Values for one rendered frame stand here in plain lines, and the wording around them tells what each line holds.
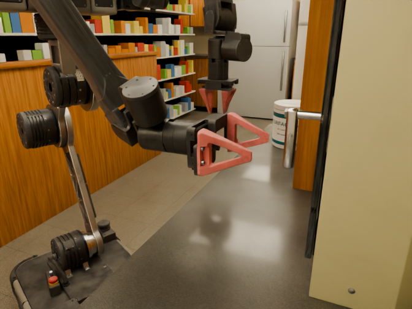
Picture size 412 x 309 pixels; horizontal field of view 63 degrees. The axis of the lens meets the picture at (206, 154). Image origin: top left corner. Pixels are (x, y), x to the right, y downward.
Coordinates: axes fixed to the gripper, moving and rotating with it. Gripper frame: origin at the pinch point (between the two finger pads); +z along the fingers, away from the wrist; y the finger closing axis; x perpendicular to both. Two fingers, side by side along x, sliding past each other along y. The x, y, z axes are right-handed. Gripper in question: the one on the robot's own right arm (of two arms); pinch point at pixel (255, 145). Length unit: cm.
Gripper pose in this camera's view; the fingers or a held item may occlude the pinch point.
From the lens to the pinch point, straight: 51.9
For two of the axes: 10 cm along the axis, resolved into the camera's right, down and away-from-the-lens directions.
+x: 0.1, 9.4, 3.3
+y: 4.0, -3.1, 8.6
